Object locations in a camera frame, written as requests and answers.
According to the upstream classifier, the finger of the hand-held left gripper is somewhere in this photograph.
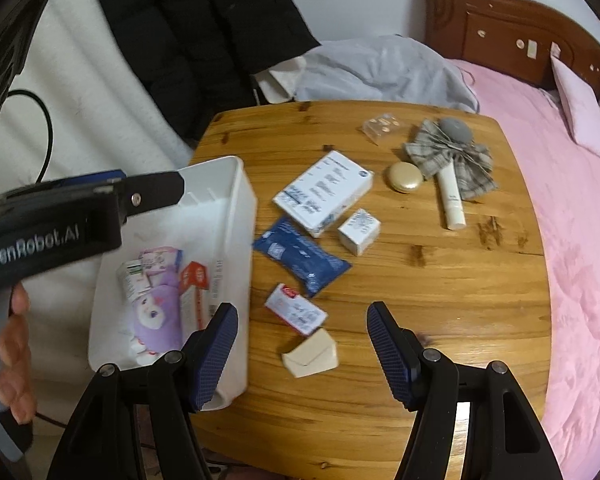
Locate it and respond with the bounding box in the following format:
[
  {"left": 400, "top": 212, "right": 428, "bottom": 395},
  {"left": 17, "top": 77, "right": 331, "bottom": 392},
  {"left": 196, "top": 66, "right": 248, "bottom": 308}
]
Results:
[
  {"left": 75, "top": 169, "right": 127, "bottom": 183},
  {"left": 116, "top": 170, "right": 186, "bottom": 221}
]

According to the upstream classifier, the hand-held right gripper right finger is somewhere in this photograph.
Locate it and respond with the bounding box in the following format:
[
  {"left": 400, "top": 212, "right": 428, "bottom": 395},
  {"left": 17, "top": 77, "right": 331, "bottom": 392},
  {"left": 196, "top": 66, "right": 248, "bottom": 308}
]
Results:
[{"left": 366, "top": 301, "right": 563, "bottom": 480}]

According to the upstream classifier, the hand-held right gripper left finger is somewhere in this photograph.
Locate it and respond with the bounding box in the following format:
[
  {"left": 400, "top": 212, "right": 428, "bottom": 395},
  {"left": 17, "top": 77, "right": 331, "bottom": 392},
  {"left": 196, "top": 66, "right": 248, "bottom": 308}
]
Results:
[{"left": 47, "top": 302, "right": 240, "bottom": 480}]

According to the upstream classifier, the white plastic bin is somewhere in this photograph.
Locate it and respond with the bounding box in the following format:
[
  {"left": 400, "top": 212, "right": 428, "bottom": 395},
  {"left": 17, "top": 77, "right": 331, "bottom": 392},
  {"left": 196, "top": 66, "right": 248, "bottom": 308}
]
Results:
[{"left": 87, "top": 156, "right": 258, "bottom": 411}]

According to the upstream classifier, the white purple patterned box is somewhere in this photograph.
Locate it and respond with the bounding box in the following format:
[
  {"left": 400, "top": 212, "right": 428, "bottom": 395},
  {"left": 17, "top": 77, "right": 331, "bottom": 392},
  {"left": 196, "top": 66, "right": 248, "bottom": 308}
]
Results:
[{"left": 140, "top": 246, "right": 183, "bottom": 286}]

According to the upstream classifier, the long red white box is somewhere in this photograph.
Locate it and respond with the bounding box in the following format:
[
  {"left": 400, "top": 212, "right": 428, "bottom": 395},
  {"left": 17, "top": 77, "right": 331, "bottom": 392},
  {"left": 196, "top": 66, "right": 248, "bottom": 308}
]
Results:
[{"left": 179, "top": 261, "right": 216, "bottom": 333}]

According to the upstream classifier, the purple plush toy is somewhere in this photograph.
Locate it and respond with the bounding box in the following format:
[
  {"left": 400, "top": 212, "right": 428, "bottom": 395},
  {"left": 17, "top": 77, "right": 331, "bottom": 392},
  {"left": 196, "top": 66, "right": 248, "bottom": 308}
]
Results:
[{"left": 127, "top": 284, "right": 186, "bottom": 367}]

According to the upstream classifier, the beige envelope pouch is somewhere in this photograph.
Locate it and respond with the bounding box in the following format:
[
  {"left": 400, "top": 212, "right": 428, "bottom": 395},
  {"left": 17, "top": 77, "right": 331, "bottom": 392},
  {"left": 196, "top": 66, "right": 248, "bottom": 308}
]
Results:
[{"left": 281, "top": 327, "right": 338, "bottom": 380}]

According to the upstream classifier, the small red white box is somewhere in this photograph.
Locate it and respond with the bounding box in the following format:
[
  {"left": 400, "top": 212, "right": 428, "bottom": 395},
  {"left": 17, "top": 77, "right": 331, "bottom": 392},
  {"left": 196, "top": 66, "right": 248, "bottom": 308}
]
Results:
[{"left": 265, "top": 283, "right": 328, "bottom": 335}]

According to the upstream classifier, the white text box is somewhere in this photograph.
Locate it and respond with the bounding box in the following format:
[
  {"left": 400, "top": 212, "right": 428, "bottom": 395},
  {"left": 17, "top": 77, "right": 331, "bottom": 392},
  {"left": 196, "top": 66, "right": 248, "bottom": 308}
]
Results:
[{"left": 116, "top": 259, "right": 153, "bottom": 303}]

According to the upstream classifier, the small white patterned box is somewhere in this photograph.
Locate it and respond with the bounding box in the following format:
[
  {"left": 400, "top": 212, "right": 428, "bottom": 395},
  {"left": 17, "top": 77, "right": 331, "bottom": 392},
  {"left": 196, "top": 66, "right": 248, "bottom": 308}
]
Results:
[{"left": 337, "top": 208, "right": 382, "bottom": 257}]

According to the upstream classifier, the blue tissue pack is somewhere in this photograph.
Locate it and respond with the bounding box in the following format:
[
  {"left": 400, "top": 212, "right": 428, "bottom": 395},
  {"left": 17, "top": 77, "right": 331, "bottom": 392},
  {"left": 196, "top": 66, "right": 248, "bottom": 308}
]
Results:
[{"left": 252, "top": 215, "right": 352, "bottom": 298}]

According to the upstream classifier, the white cosmetic tube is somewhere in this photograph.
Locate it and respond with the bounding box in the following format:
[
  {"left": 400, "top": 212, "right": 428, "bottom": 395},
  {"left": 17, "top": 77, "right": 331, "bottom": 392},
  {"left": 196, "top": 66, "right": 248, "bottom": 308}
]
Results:
[{"left": 437, "top": 165, "right": 467, "bottom": 231}]

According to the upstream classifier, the large white blue medicine box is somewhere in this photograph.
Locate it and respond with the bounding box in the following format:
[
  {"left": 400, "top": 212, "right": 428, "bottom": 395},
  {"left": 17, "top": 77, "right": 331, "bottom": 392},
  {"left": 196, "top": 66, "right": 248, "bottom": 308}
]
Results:
[{"left": 272, "top": 150, "right": 375, "bottom": 238}]

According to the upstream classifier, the gold round compact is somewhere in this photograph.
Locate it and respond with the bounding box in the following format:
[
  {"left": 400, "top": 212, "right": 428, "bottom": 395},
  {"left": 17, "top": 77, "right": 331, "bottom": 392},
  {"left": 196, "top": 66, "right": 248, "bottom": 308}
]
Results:
[{"left": 385, "top": 161, "right": 424, "bottom": 193}]

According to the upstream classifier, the person's left hand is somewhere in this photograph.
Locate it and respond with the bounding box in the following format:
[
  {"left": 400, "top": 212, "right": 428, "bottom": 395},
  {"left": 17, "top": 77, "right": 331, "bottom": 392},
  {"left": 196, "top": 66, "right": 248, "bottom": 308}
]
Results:
[{"left": 0, "top": 282, "right": 37, "bottom": 423}]

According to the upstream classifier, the black angular object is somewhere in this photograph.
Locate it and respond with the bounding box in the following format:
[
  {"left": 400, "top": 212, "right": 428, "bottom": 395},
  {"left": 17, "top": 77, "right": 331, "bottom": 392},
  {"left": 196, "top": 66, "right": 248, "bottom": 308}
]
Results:
[{"left": 0, "top": 0, "right": 56, "bottom": 171}]

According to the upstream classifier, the black puffer coat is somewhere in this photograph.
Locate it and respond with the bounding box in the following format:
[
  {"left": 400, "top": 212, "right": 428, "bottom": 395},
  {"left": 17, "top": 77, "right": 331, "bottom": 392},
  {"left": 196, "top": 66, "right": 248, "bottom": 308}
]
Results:
[{"left": 95, "top": 0, "right": 321, "bottom": 143}]

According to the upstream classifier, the cream cloth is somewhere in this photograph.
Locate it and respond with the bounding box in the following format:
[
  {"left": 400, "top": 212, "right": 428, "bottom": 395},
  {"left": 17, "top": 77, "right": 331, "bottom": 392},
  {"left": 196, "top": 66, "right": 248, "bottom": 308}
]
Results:
[{"left": 252, "top": 56, "right": 306, "bottom": 106}]

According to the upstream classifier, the grey plaid bow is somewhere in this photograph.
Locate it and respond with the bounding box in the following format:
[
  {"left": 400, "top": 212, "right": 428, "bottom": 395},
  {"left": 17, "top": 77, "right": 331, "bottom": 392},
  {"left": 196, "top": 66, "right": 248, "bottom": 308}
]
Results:
[{"left": 404, "top": 117, "right": 496, "bottom": 203}]

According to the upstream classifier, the pink bed blanket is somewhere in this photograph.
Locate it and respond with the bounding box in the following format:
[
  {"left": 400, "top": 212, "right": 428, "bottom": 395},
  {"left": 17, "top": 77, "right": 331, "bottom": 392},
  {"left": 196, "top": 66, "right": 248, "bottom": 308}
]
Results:
[{"left": 445, "top": 57, "right": 600, "bottom": 480}]

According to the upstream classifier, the clear stickered plastic box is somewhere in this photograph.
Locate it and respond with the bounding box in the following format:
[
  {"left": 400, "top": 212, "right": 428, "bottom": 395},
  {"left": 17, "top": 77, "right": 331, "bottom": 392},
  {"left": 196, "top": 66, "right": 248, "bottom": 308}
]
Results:
[{"left": 363, "top": 112, "right": 401, "bottom": 143}]

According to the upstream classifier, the grey round pebble gadget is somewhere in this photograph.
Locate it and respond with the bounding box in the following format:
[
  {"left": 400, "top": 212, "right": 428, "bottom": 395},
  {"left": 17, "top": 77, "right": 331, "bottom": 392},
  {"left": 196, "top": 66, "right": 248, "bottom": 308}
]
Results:
[{"left": 439, "top": 116, "right": 473, "bottom": 142}]

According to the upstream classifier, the light grey cloth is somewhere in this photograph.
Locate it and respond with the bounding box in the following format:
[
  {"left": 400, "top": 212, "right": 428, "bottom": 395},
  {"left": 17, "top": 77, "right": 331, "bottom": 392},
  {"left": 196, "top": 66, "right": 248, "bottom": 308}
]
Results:
[{"left": 292, "top": 35, "right": 481, "bottom": 113}]

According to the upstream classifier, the pink pillow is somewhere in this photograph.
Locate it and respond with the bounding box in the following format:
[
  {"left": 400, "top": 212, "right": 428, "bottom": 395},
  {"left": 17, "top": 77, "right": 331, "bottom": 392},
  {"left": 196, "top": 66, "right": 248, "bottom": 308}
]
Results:
[{"left": 550, "top": 55, "right": 600, "bottom": 161}]

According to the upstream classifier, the brown wooden headboard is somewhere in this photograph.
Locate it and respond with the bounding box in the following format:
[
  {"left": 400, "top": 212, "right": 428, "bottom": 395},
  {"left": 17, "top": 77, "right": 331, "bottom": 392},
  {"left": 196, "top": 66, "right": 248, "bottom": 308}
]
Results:
[{"left": 423, "top": 0, "right": 600, "bottom": 93}]

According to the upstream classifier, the black cable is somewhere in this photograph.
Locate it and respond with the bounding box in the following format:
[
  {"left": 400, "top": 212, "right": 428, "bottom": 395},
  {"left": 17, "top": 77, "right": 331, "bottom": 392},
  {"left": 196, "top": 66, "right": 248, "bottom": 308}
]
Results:
[{"left": 7, "top": 89, "right": 55, "bottom": 186}]

